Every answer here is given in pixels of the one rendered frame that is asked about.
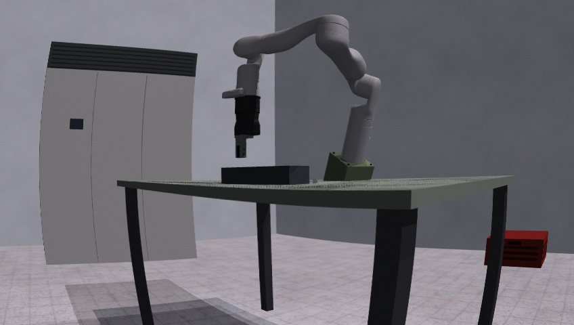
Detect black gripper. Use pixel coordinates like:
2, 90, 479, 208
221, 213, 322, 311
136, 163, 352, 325
222, 80, 261, 158

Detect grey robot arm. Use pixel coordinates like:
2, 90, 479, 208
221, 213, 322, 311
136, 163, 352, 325
233, 15, 381, 164

